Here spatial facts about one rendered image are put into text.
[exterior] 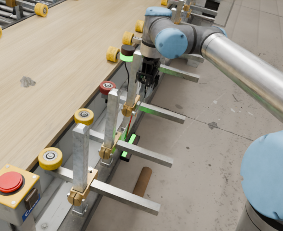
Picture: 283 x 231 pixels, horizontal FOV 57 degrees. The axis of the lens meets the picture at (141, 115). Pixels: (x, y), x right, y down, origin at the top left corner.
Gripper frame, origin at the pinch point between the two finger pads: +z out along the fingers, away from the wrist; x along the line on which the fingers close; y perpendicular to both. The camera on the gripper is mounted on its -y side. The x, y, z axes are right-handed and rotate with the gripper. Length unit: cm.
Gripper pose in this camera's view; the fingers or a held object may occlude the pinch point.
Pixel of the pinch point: (145, 94)
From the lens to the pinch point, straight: 112.4
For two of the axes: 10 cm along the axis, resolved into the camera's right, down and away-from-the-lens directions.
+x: 9.4, 3.0, -1.6
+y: -3.1, 5.7, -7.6
